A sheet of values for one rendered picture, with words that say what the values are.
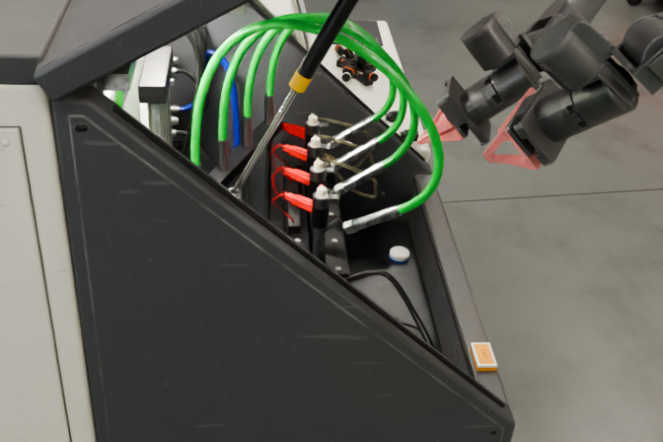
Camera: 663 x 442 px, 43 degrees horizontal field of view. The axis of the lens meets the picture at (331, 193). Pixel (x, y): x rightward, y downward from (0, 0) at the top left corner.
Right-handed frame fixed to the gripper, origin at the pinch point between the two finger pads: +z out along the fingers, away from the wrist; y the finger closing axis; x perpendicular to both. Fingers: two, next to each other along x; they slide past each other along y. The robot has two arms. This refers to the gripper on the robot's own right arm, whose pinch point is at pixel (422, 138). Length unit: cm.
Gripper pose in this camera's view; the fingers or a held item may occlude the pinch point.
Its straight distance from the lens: 133.4
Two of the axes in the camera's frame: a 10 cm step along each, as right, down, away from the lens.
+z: -7.4, 4.7, 4.8
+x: -1.9, 5.3, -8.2
